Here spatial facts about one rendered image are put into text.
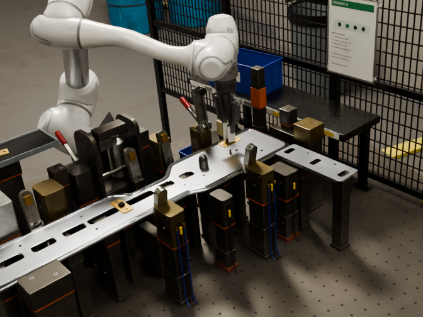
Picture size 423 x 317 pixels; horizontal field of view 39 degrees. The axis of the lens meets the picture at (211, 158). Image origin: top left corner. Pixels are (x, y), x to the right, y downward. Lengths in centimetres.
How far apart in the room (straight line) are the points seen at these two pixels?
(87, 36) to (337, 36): 94
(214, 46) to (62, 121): 95
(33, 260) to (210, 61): 76
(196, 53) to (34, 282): 79
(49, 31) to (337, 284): 126
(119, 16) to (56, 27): 509
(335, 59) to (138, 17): 488
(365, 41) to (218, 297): 106
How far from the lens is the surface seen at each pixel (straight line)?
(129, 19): 709
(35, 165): 449
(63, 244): 179
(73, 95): 257
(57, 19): 207
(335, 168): 202
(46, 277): 164
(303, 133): 217
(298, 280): 201
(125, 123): 200
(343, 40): 234
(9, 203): 184
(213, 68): 174
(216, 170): 203
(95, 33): 202
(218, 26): 190
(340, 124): 225
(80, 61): 242
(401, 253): 216
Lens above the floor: 201
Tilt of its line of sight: 29 degrees down
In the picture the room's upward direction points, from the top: 5 degrees counter-clockwise
